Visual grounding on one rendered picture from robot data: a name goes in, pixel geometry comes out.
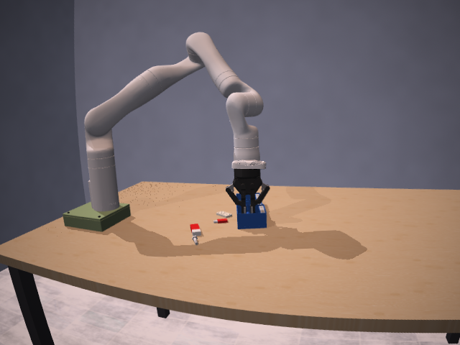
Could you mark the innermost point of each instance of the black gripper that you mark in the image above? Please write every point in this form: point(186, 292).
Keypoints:
point(247, 182)

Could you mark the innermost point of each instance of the red and white eraser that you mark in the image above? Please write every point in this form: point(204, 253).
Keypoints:
point(195, 229)

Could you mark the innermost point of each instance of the red usb stick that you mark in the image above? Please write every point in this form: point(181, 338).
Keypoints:
point(219, 221)

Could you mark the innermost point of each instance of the blue rack of three bins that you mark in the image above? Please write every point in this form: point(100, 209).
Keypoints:
point(255, 220)

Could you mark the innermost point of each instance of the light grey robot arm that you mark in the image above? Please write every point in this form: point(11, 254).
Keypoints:
point(241, 100)

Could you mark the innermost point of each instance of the white domino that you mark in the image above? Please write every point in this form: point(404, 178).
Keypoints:
point(224, 214)

